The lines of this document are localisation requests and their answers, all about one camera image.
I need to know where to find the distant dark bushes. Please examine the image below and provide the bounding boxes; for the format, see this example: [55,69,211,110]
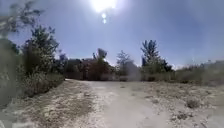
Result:
[59,48,141,82]

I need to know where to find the slender distant tree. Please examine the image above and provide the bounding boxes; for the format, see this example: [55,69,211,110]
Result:
[139,39,165,75]

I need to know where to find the pale dirt path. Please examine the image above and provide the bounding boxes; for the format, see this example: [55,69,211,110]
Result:
[65,79,175,128]

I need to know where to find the dry stony grass verge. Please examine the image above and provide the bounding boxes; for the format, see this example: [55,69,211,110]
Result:
[0,79,98,128]
[126,79,224,128]

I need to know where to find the small leafy tree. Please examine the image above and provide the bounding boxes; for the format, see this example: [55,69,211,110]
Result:
[21,24,62,76]

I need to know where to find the row of dark bushes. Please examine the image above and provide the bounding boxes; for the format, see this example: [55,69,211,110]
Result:
[0,36,66,101]

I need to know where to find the dry low bushes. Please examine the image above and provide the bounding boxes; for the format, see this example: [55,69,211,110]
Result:
[141,59,224,87]

